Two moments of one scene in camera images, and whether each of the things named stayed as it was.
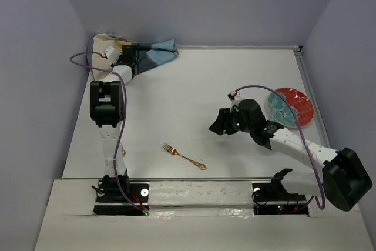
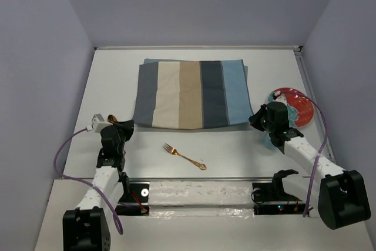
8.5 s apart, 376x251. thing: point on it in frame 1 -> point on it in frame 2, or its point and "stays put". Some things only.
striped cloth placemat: x=100 y=65 -> x=191 y=93
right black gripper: x=222 y=122 -> x=255 y=119
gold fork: x=174 y=151 stays put
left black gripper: x=118 y=60 -> x=126 y=127
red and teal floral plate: x=281 y=113 stays put
